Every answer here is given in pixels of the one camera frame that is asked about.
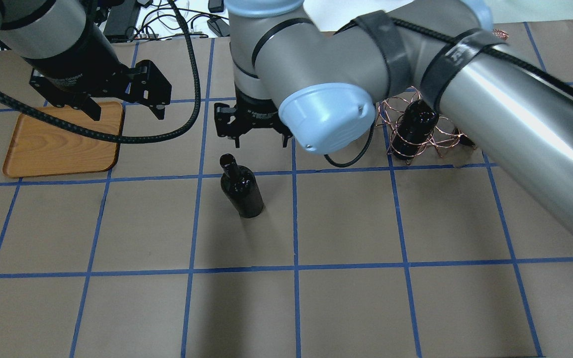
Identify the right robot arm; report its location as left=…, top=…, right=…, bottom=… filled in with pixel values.
left=224, top=0, right=573, bottom=234

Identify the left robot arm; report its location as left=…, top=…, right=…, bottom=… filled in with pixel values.
left=0, top=0, right=172, bottom=121

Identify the copper wire bottle basket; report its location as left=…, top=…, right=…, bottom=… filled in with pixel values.
left=377, top=28, right=509, bottom=165

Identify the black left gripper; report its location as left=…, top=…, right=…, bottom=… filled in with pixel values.
left=29, top=20, right=172, bottom=121

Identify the dark wine bottle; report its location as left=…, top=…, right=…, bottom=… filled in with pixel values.
left=391, top=99, right=439, bottom=161
left=220, top=153, right=265, bottom=218

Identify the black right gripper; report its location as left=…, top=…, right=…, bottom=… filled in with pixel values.
left=214, top=98, right=293, bottom=149

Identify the black braided cable left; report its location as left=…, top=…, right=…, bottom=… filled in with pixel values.
left=0, top=0, right=202, bottom=145

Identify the wooden tray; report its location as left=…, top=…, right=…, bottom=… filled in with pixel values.
left=2, top=101, right=124, bottom=178

